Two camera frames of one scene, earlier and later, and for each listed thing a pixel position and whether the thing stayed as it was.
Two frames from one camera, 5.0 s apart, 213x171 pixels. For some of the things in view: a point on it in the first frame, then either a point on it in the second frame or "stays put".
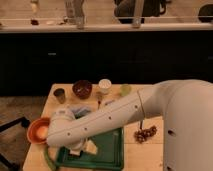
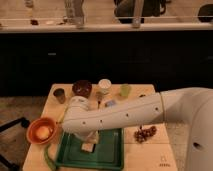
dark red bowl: x=82 y=89 stays put
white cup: x=104 y=85 stays put
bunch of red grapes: x=141 y=135 stays put
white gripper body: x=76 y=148 to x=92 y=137
